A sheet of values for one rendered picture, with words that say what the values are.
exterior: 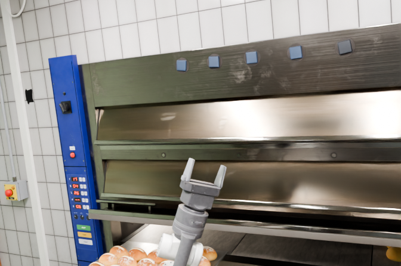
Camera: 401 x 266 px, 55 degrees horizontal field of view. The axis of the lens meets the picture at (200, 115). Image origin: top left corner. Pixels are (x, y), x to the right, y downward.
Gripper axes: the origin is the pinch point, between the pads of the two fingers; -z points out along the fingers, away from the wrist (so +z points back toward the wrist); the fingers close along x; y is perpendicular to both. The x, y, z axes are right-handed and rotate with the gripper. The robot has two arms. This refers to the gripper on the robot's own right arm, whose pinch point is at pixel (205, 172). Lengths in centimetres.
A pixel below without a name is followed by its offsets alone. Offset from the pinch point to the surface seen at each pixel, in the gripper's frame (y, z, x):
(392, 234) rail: -18, 4, -64
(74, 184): 103, 40, 6
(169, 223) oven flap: 47, 33, -21
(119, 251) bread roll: 71, 58, -14
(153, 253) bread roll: 57, 52, -24
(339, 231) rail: -6, 9, -55
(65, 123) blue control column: 107, 12, 18
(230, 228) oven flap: 25.5, 24.3, -35.2
